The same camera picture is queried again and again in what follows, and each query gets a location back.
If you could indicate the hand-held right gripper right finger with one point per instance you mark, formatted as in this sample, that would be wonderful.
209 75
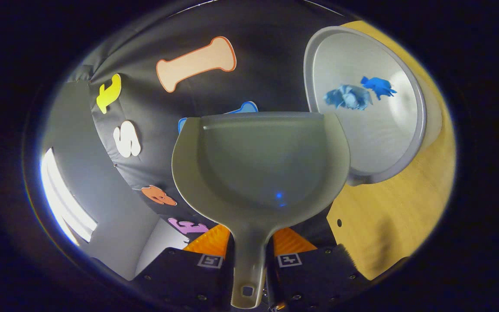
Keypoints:
319 277

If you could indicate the bright blue paper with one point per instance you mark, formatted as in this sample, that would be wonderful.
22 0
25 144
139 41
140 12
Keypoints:
377 84

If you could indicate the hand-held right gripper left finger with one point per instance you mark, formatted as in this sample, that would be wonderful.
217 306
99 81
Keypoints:
176 273

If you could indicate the grey white dustpan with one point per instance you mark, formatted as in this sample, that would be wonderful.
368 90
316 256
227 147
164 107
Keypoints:
258 164

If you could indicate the light blue paper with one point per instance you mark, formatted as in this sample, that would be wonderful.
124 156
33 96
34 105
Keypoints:
347 97

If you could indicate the wooden desktop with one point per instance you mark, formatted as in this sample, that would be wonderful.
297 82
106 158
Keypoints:
405 208

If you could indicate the white ribbed garbage bin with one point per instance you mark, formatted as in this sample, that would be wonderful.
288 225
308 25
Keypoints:
383 138

